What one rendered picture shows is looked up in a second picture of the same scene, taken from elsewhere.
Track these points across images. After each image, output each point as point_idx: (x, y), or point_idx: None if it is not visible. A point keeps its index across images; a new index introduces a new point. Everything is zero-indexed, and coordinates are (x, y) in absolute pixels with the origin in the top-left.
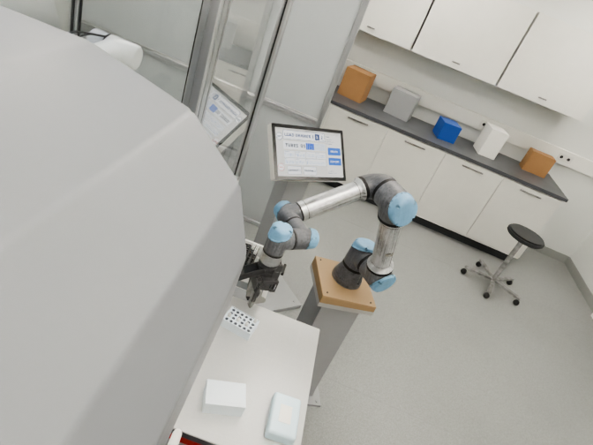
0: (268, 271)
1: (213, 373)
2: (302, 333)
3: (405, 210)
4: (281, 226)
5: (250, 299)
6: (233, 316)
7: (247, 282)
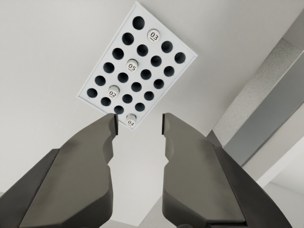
0: None
1: None
2: (125, 200)
3: None
4: None
5: (88, 139)
6: (149, 51)
7: (278, 134)
